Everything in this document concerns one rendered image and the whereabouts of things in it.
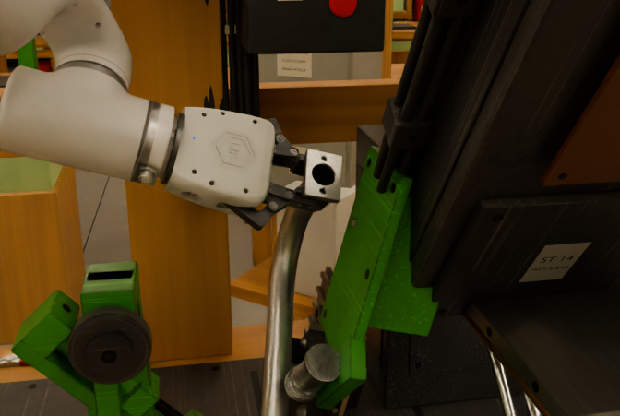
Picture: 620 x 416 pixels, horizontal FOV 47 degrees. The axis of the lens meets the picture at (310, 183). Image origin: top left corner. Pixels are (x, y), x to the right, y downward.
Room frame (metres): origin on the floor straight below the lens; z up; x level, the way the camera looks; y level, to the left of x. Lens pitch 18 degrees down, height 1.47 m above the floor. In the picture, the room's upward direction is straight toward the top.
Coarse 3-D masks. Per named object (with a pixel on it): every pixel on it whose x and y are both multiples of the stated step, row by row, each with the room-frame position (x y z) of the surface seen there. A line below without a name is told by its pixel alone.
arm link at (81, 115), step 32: (64, 64) 0.71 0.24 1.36; (96, 64) 0.71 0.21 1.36; (32, 96) 0.65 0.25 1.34; (64, 96) 0.66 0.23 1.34; (96, 96) 0.67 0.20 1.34; (128, 96) 0.70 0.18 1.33; (0, 128) 0.64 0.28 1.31; (32, 128) 0.64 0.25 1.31; (64, 128) 0.65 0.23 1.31; (96, 128) 0.66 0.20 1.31; (128, 128) 0.66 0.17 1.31; (64, 160) 0.66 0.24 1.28; (96, 160) 0.66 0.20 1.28; (128, 160) 0.66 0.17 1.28
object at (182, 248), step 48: (144, 0) 0.95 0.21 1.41; (192, 0) 0.96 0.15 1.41; (144, 48) 0.95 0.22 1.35; (192, 48) 0.96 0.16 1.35; (144, 96) 0.95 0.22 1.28; (192, 96) 0.96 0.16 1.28; (144, 192) 0.95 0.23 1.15; (144, 240) 0.95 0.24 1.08; (192, 240) 0.96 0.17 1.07; (144, 288) 0.94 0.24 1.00; (192, 288) 0.96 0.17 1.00; (192, 336) 0.96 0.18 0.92
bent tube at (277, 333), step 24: (312, 168) 0.73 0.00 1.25; (336, 168) 0.73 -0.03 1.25; (312, 192) 0.71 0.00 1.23; (336, 192) 0.71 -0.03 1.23; (288, 216) 0.78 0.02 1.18; (288, 240) 0.78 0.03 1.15; (288, 264) 0.77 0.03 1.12; (288, 288) 0.75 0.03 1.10; (288, 312) 0.73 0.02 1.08; (288, 336) 0.71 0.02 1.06; (288, 360) 0.69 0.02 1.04; (264, 384) 0.67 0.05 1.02; (264, 408) 0.65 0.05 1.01; (288, 408) 0.65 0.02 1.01
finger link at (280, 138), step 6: (276, 138) 0.75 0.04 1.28; (282, 138) 0.76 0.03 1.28; (282, 144) 0.75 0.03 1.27; (288, 144) 0.76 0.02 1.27; (300, 156) 0.74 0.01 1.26; (288, 162) 0.75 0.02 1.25; (294, 162) 0.74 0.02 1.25; (300, 162) 0.74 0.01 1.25; (294, 168) 0.75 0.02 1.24; (300, 168) 0.75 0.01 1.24; (300, 174) 0.76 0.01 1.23
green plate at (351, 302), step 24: (360, 192) 0.72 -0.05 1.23; (408, 192) 0.62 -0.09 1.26; (360, 216) 0.70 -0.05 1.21; (384, 216) 0.64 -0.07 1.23; (408, 216) 0.64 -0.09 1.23; (360, 240) 0.68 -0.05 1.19; (384, 240) 0.62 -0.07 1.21; (408, 240) 0.64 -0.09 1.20; (336, 264) 0.73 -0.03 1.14; (360, 264) 0.66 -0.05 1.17; (384, 264) 0.62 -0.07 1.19; (408, 264) 0.64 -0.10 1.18; (336, 288) 0.70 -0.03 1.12; (360, 288) 0.64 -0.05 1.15; (384, 288) 0.63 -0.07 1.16; (408, 288) 0.64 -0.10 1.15; (432, 288) 0.64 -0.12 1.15; (336, 312) 0.68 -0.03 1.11; (360, 312) 0.62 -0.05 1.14; (384, 312) 0.63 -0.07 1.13; (408, 312) 0.64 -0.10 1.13; (432, 312) 0.64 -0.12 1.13; (336, 336) 0.66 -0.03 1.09; (360, 336) 0.62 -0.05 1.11
